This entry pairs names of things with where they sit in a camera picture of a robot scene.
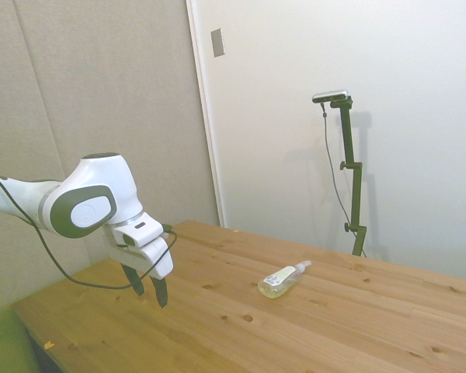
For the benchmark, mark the white door frame trim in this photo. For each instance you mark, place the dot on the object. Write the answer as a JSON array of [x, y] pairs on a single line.
[[204, 116]]

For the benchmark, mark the green padded seat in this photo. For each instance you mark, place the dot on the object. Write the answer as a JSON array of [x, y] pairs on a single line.
[[4, 346]]

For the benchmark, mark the clear sanitizer pump bottle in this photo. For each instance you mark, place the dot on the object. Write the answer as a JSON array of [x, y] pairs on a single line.
[[279, 281]]

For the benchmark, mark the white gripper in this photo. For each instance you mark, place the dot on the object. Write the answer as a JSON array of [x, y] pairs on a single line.
[[157, 258]]

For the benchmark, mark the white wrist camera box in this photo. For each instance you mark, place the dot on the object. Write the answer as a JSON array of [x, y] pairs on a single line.
[[143, 231]]

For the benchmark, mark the grey wall plate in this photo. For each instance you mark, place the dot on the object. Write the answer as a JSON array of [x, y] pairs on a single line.
[[218, 42]]

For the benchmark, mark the grey exterior camera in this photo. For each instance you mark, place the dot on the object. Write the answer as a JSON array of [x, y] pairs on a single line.
[[331, 95]]

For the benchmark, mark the small orange tape scrap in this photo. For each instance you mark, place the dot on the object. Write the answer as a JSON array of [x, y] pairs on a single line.
[[49, 344]]

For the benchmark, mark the black jointed camera stand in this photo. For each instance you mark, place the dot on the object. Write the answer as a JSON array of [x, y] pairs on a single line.
[[353, 175]]

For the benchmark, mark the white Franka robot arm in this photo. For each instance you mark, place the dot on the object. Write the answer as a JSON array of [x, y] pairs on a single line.
[[81, 186]]

